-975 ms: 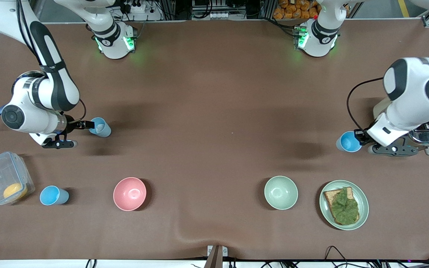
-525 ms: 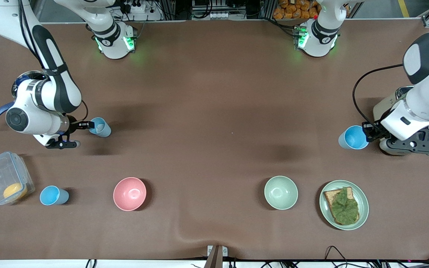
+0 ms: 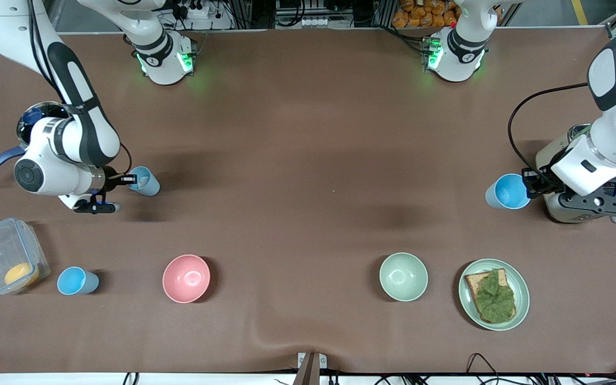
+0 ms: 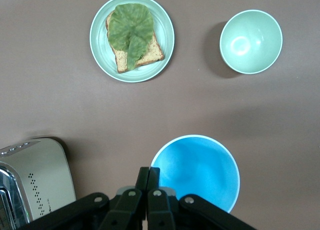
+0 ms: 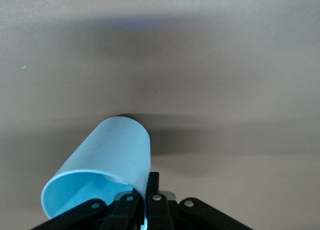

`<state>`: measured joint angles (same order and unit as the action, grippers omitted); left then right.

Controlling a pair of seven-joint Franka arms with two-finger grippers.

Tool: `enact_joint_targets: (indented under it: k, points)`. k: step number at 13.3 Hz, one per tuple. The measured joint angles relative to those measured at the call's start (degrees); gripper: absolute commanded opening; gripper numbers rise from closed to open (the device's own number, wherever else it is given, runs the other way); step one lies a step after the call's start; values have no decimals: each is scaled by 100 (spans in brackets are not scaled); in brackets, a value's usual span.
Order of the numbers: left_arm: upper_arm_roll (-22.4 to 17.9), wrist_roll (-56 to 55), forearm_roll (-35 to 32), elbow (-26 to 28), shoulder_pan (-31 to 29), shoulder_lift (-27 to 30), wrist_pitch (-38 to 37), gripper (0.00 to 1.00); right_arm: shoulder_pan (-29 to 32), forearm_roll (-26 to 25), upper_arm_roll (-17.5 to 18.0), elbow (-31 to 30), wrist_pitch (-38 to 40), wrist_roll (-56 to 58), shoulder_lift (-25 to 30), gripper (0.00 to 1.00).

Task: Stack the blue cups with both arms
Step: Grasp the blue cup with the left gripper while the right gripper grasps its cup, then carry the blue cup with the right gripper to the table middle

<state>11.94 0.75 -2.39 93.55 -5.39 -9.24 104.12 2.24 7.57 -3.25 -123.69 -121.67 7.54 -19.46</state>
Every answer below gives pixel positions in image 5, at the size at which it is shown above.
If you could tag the brown table cloth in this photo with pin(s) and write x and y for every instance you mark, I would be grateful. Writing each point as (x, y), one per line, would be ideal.
(225, 64)

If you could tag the blue paper cup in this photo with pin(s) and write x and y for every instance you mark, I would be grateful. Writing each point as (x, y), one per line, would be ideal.
(112, 152)

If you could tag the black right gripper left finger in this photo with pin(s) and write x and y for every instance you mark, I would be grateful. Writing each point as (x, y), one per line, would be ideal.
(125, 212)

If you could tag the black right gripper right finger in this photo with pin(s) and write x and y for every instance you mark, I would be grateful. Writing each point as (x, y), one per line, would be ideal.
(157, 210)

